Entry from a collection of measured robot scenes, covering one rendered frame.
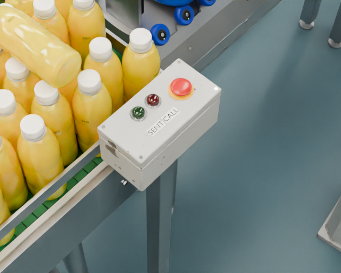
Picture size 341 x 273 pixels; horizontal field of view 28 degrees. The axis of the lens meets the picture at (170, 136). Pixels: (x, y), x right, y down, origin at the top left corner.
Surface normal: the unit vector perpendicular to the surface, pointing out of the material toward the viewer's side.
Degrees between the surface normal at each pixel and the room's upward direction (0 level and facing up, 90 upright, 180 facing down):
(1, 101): 0
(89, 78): 0
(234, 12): 70
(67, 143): 90
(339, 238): 90
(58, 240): 90
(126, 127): 0
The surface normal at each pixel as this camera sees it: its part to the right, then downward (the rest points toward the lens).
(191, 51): 0.70, 0.37
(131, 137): 0.02, -0.54
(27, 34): -0.15, -0.36
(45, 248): 0.74, 0.58
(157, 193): -0.67, 0.62
